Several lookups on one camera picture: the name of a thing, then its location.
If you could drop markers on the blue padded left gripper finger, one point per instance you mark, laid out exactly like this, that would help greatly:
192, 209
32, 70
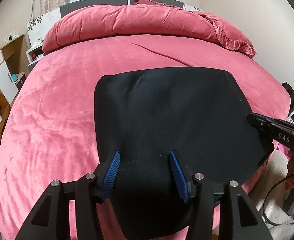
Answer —
106, 173
183, 179

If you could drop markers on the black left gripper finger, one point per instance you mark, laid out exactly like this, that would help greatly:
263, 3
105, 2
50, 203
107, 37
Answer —
261, 122

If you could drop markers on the black pants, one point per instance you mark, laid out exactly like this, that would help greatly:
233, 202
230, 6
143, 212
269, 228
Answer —
199, 112

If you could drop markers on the beige sweater forearm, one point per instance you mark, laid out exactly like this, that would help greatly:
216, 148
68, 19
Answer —
270, 205

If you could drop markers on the pink velvet bed sheet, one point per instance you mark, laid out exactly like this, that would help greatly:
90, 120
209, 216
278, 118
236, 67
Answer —
50, 131

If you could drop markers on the white bedside table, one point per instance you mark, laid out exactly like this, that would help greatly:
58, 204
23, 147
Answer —
34, 54

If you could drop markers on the wooden and white cabinet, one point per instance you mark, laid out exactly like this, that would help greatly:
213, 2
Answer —
13, 60

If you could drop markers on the pink folded duvet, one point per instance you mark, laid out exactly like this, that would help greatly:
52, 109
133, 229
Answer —
99, 21

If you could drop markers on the white floral panel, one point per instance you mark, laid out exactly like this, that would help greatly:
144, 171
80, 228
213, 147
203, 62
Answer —
38, 27

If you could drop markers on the grey headboard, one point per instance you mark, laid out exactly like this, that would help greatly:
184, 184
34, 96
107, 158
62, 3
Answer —
70, 7

